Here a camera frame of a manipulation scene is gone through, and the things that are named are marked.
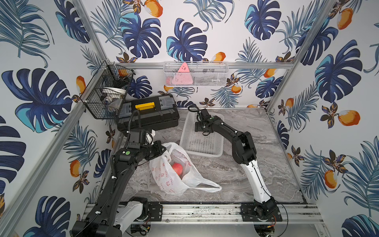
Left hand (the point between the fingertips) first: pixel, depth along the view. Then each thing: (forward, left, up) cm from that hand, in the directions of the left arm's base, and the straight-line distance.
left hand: (166, 146), depth 74 cm
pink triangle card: (+42, -5, +13) cm, 44 cm away
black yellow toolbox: (+26, +17, -5) cm, 31 cm away
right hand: (+29, -19, -20) cm, 40 cm away
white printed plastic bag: (-14, 0, -7) cm, 15 cm away
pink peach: (-5, -6, -15) cm, 16 cm away
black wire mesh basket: (+30, +42, +5) cm, 52 cm away
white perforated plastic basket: (+16, -15, -21) cm, 30 cm away
